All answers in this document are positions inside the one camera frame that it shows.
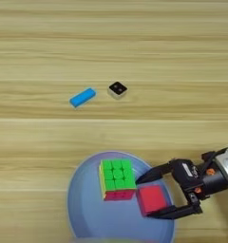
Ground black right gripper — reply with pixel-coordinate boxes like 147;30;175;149
135;151;228;221

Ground blue rectangular block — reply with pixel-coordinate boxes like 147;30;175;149
68;87;98;108

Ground black box with white label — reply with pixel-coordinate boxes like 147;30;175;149
168;159;201;189

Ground blue round plate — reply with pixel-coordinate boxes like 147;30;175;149
66;150;177;243

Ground multicolour puzzle cube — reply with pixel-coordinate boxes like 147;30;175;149
98;158;138;202

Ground black and white cube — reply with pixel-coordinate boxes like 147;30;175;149
106;81;128;100

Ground red cube block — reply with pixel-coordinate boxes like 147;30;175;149
136;184;169;218

